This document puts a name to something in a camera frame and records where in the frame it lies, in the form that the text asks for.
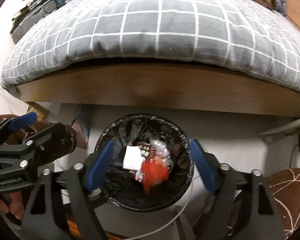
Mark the red plastic bag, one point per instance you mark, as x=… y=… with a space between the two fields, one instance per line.
x=154 y=173

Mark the clear plastic bag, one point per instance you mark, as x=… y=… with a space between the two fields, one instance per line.
x=160 y=147

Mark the grey checked bed sheet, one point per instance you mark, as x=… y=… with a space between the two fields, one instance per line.
x=237 y=34

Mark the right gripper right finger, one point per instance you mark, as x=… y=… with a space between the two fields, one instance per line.
x=243 y=206

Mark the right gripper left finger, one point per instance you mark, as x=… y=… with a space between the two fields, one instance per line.
x=45 y=215

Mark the brown patterned slipper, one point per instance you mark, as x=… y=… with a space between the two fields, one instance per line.
x=285 y=188

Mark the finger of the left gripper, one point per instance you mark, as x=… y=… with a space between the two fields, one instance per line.
x=54 y=140
x=8 y=126

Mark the black lined trash bin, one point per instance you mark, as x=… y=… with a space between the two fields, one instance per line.
x=120 y=186

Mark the grey suitcase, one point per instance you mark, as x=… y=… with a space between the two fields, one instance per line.
x=22 y=26

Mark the wooden bed frame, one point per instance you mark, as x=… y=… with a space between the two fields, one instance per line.
x=165 y=85

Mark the person's left hand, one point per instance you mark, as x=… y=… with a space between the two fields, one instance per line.
x=15 y=206

